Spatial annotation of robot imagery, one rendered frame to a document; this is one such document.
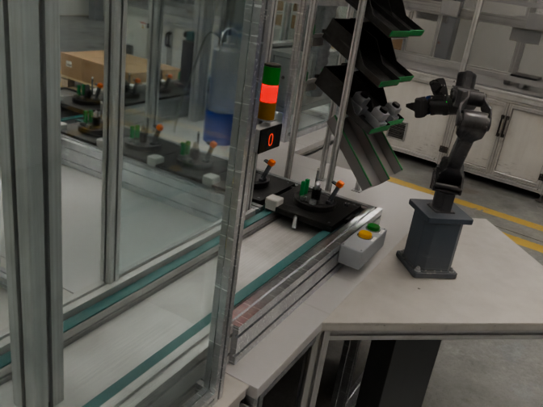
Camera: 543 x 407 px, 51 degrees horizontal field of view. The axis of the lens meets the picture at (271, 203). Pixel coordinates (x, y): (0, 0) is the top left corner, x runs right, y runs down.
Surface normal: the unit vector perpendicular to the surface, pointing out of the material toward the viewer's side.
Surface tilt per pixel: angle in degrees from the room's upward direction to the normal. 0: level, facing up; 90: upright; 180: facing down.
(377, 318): 0
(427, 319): 0
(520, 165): 90
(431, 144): 90
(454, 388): 0
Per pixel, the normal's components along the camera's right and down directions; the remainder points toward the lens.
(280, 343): 0.13, -0.91
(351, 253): -0.50, 0.27
